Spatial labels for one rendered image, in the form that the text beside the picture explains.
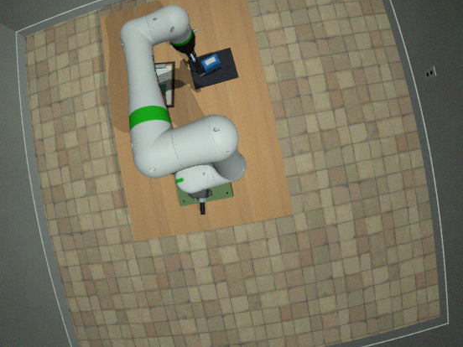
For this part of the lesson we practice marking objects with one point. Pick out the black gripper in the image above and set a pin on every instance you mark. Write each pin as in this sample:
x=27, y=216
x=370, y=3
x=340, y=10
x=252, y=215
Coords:
x=194, y=60

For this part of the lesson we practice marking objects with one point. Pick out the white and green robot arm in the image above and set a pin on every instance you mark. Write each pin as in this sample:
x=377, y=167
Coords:
x=203, y=153

